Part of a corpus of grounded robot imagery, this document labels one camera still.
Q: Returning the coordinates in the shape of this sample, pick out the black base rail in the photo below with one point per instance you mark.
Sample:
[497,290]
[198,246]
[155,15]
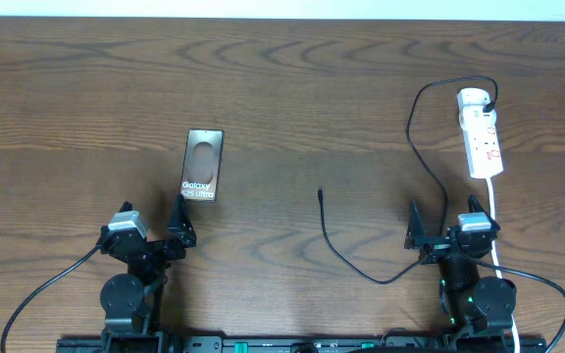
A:
[396,341]

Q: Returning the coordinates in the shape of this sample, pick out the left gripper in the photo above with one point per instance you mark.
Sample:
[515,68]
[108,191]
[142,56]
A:
[182,239]

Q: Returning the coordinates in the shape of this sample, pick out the white charger adapter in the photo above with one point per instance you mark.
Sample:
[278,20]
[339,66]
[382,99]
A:
[472,96]

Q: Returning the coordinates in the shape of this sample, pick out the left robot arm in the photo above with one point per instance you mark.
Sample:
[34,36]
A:
[132,301]

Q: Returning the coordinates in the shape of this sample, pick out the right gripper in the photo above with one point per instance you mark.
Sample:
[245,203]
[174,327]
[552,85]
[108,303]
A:
[436,247]

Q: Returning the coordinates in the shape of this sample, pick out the white power strip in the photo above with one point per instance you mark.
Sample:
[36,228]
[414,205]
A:
[481,142]

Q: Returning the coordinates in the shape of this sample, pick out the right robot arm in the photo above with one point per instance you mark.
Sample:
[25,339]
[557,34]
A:
[480,308]

